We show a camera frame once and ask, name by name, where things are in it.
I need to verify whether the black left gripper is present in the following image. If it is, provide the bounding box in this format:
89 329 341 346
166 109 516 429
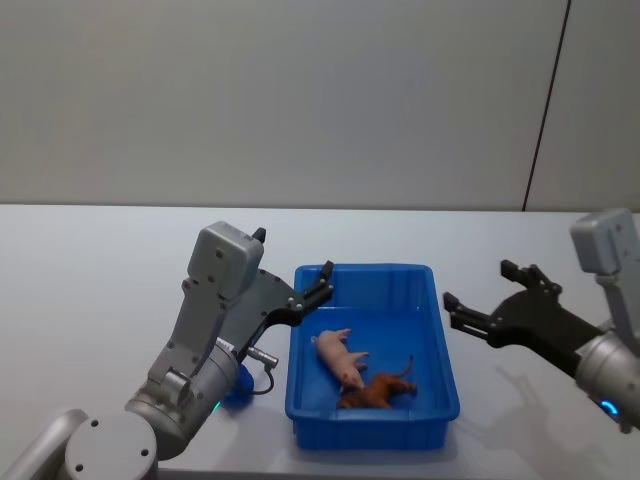
215 227 336 360

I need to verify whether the brown toy animal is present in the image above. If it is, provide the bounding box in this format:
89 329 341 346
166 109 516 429
336 354 420 411

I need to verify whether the blue plastic bin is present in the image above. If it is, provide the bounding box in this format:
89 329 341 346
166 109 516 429
284 263 461 451

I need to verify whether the small blue toy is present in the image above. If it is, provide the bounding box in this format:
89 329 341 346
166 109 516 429
222 362 257 404

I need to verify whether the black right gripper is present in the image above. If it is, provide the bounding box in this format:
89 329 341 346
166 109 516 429
442 259 604 374

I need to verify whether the dark cable with silver plug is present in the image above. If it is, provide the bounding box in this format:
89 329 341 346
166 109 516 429
244 347 280 396

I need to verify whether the pink toy pig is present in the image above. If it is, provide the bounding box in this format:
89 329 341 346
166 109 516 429
310 327 372 394

